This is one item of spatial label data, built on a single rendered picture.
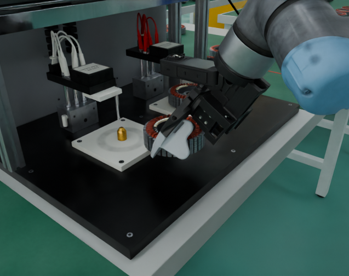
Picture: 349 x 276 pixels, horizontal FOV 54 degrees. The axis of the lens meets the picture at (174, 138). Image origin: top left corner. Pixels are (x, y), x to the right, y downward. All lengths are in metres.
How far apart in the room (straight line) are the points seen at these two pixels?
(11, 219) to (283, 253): 1.21
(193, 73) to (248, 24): 0.13
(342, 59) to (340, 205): 1.64
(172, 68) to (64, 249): 0.32
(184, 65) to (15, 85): 0.44
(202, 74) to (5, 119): 0.36
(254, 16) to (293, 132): 0.48
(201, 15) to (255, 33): 0.60
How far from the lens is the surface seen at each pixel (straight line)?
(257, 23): 0.44
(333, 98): 0.36
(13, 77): 0.85
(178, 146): 0.54
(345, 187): 2.09
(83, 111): 0.80
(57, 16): 0.70
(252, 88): 0.48
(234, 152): 0.71
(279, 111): 0.92
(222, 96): 0.51
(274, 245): 1.62
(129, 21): 1.04
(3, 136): 0.67
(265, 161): 0.74
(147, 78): 0.95
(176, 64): 0.54
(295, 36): 0.37
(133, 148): 0.70
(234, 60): 0.46
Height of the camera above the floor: 1.14
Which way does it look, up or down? 29 degrees down
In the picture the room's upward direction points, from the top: straight up
